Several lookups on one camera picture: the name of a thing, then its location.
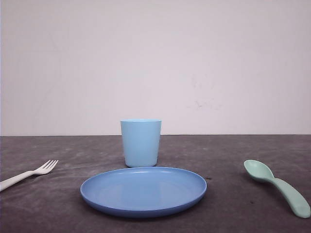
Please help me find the white plastic fork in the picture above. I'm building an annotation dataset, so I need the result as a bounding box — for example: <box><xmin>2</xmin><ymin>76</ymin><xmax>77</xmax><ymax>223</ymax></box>
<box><xmin>0</xmin><ymin>160</ymin><xmax>58</xmax><ymax>192</ymax></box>

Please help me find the light blue plastic cup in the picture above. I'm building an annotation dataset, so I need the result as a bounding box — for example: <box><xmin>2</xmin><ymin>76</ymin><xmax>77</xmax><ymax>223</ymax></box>
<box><xmin>121</xmin><ymin>119</ymin><xmax>161</xmax><ymax>167</ymax></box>

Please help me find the mint green plastic spoon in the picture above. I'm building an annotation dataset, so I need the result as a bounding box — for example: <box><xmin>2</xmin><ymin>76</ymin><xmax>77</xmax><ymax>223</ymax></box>
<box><xmin>243</xmin><ymin>160</ymin><xmax>311</xmax><ymax>218</ymax></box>

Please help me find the blue plastic plate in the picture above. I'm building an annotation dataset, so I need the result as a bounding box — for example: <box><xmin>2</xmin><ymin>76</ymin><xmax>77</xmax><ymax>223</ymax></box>
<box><xmin>80</xmin><ymin>166</ymin><xmax>207</xmax><ymax>218</ymax></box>

